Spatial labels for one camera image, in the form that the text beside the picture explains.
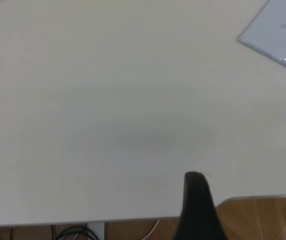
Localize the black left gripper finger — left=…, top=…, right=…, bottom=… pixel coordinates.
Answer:
left=172, top=171, right=230, bottom=240

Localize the black floor cable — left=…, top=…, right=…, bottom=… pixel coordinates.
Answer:
left=55, top=224, right=100, bottom=240

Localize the white floor cable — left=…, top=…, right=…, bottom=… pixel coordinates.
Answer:
left=141, top=219, right=160, bottom=240

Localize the clear red-zip document pouch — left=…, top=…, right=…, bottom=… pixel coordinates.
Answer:
left=238, top=0, right=286, bottom=76

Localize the white table leg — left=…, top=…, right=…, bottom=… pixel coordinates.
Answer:
left=86, top=221, right=105, bottom=240

